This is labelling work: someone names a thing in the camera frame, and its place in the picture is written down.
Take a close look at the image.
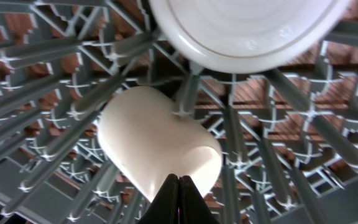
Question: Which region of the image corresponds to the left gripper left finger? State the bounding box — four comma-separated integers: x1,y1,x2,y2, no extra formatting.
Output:
138,174,179,224

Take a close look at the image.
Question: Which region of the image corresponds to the grey plastic dish rack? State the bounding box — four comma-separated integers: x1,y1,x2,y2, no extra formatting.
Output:
0,0,358,223

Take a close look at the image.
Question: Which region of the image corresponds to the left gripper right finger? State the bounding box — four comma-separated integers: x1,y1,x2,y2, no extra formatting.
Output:
179,175,219,224

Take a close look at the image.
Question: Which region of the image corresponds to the cream white cup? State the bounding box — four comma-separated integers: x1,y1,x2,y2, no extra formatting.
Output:
97,86,223,202

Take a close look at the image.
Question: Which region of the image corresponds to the grey white small bowl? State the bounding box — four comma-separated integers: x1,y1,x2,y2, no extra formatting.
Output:
149,0,351,73

